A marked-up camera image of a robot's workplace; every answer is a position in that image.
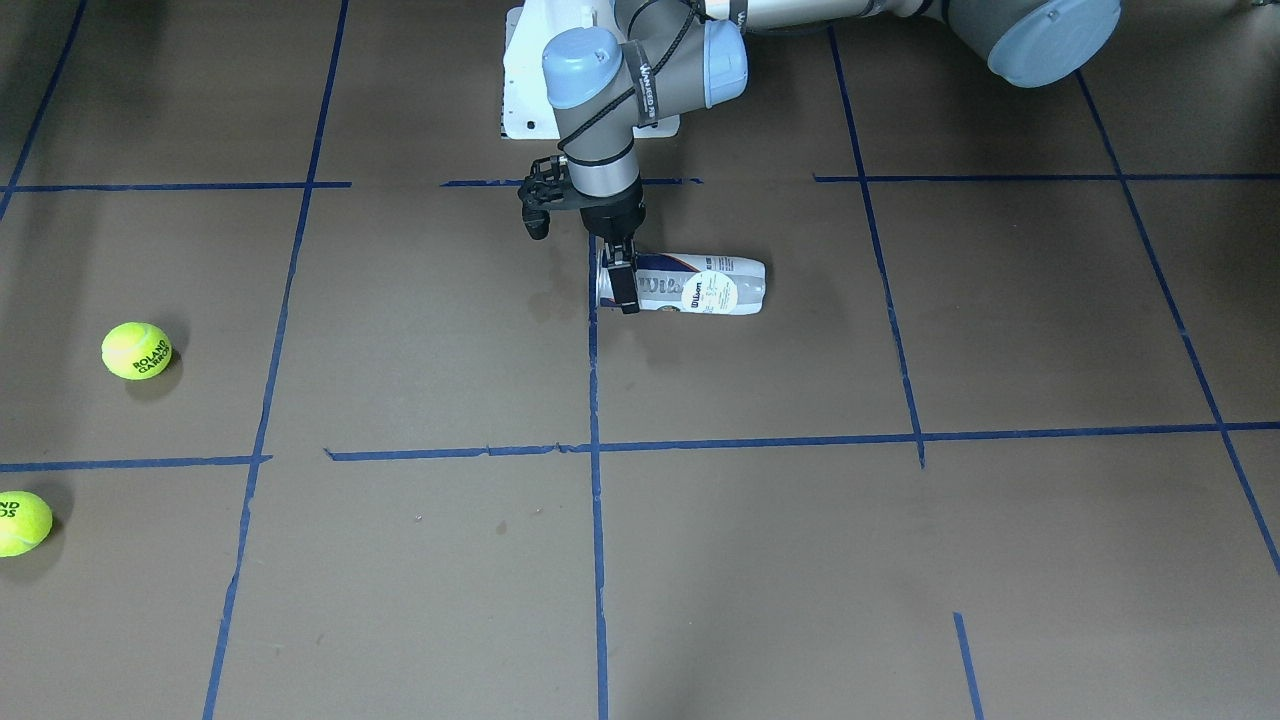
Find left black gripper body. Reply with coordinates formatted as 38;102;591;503
580;193;646;243

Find clear tennis ball can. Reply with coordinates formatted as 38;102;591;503
634;252;767;316

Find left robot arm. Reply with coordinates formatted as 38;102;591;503
518;1;1123;316

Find tennis ball near edge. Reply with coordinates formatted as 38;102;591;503
100;322;174;380

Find tennis ball inner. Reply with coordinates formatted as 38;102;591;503
1;491;54;559

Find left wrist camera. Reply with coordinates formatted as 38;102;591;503
517;155;573;241

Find black camera cable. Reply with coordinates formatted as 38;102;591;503
556;0;701;167

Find white mounting post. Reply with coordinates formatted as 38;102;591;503
502;1;626;140

